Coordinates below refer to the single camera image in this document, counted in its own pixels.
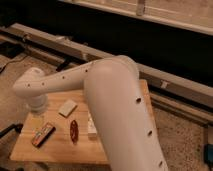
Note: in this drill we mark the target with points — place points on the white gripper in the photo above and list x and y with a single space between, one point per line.
37 106

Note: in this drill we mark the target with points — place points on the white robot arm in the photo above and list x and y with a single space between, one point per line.
115 101

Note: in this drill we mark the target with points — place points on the white sponge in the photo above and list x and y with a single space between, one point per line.
66 108

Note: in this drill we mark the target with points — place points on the wooden board table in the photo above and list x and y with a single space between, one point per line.
59 148

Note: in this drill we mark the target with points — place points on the dark red oval object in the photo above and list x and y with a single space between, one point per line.
74 132

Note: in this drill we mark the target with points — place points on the white small bottle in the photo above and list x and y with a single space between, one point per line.
92 132

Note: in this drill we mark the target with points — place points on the blue object at right edge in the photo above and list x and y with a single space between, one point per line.
208 153

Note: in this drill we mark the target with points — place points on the black clamp handle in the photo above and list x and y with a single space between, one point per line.
16 127

